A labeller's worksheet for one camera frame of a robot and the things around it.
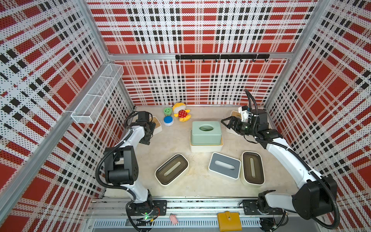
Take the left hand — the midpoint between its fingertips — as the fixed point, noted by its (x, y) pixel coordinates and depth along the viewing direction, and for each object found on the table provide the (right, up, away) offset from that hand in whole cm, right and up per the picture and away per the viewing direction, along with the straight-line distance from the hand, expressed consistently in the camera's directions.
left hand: (153, 131), depth 94 cm
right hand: (+45, +5, -16) cm, 48 cm away
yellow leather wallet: (+44, -42, -26) cm, 66 cm away
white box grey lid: (+46, -21, -7) cm, 51 cm away
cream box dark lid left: (+14, -22, -12) cm, 29 cm away
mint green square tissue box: (+34, 0, -11) cm, 36 cm away
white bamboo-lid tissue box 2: (+1, +2, +9) cm, 9 cm away
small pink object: (+17, -41, -25) cm, 51 cm away
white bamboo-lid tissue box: (+35, -12, +1) cm, 37 cm away
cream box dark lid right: (+62, -21, -10) cm, 66 cm away
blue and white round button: (+7, +7, +16) cm, 19 cm away
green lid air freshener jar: (+6, +14, +17) cm, 23 cm away
